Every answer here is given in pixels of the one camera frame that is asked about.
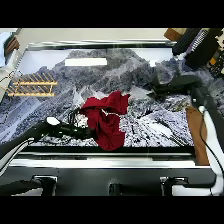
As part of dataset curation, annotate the brown clothes hanger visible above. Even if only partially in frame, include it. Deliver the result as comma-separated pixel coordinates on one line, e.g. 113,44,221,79
5,72,59,99

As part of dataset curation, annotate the black cable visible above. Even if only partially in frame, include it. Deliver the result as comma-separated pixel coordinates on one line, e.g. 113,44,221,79
199,117,223,196

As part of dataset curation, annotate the red garment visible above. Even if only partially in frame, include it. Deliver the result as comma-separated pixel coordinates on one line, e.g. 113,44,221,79
79,90,131,152

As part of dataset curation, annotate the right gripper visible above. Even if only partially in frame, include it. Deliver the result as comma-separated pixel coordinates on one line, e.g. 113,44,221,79
147,74,202,98

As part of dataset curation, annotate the brown garment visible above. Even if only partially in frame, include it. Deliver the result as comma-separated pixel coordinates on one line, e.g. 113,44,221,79
185,105,210,166

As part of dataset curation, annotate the silver frame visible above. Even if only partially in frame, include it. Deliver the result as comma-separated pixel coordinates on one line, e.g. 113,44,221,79
0,146,224,196

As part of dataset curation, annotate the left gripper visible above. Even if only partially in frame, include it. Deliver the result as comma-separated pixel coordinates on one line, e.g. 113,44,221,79
61,123,95,141

